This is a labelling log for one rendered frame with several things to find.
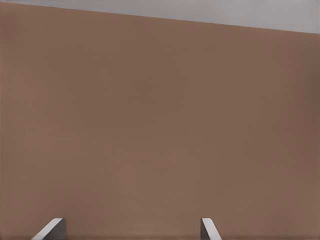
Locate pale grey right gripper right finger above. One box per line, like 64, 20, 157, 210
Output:
200, 217, 223, 240

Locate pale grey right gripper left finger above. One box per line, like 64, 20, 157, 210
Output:
31, 217, 67, 240

